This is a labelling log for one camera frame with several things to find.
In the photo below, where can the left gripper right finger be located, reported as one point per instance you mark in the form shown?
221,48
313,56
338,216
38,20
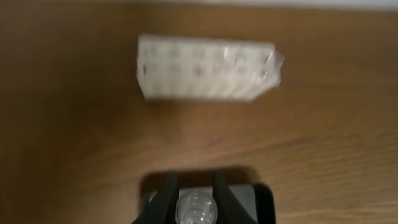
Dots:
225,202

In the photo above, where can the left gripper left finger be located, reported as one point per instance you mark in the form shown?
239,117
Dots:
164,202

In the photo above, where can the black tray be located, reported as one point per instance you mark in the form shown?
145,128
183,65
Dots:
245,202

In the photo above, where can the white test tube rack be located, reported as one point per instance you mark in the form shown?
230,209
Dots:
186,81

